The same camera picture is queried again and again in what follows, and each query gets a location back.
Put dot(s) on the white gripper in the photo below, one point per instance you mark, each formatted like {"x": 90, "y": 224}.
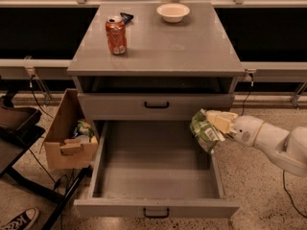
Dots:
{"x": 247, "y": 129}

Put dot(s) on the green jalapeno chip bag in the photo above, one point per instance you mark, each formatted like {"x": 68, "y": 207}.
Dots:
{"x": 206, "y": 134}

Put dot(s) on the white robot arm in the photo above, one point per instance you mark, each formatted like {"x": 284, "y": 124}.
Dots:
{"x": 285, "y": 149}

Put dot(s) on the open grey bottom drawer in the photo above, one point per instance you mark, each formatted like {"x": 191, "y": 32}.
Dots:
{"x": 153, "y": 164}

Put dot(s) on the grey drawer cabinet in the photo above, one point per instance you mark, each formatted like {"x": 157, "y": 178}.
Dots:
{"x": 193, "y": 56}

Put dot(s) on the closed grey upper drawer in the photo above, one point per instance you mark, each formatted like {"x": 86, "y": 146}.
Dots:
{"x": 106, "y": 106}

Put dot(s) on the white bowl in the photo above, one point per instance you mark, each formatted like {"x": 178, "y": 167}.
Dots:
{"x": 173, "y": 13}

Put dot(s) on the snack bags in box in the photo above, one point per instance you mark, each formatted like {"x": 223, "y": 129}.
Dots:
{"x": 84, "y": 132}

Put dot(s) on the dark blue snack wrapper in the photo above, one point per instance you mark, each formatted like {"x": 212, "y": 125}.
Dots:
{"x": 127, "y": 18}

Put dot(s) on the orange soda can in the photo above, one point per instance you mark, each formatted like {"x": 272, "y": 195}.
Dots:
{"x": 116, "y": 35}

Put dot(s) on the cardboard box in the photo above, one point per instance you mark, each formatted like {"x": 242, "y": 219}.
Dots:
{"x": 62, "y": 151}

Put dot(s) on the dark folding table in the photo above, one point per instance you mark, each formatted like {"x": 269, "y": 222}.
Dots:
{"x": 10, "y": 153}

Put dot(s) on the black and white sneaker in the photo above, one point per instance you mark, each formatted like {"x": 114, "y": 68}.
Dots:
{"x": 24, "y": 221}

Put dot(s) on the black upper drawer handle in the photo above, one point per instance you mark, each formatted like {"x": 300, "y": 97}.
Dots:
{"x": 156, "y": 106}

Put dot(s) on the black drawer handle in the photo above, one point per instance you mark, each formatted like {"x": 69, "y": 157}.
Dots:
{"x": 156, "y": 106}
{"x": 156, "y": 213}

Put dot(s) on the black bottom drawer handle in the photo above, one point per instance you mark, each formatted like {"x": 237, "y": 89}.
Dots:
{"x": 156, "y": 213}

